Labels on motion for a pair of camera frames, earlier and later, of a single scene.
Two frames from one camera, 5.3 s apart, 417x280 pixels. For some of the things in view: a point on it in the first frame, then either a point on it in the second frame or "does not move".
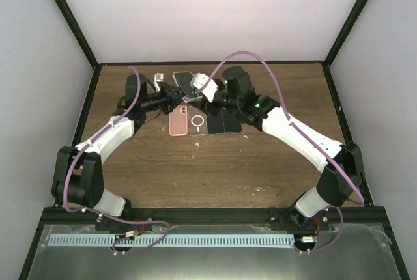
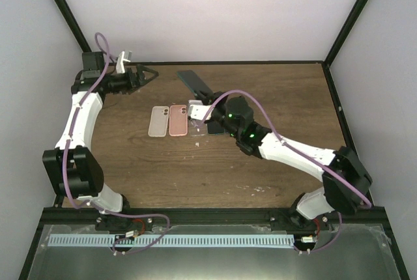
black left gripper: [172, 98] to [132, 85]
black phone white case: [184, 79] to [194, 81]
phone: [187, 99] to [159, 120]
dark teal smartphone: [215, 124] does not move
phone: [178, 120] does not move
